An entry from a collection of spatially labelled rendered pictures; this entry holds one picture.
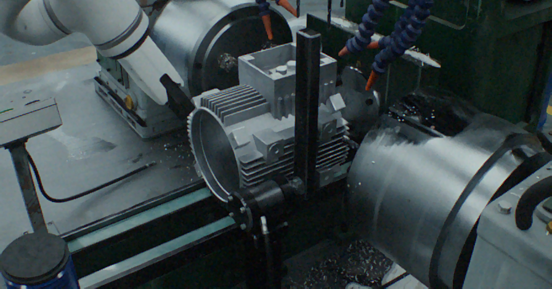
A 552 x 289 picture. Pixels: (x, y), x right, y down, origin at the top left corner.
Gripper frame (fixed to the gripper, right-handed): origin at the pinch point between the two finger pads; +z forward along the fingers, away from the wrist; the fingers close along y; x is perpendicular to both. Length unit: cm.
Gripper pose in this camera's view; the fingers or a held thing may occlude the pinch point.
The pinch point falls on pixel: (180, 105)
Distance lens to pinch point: 92.6
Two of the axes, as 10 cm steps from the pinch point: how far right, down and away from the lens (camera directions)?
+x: 7.0, -6.9, 1.8
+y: 5.9, 4.2, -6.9
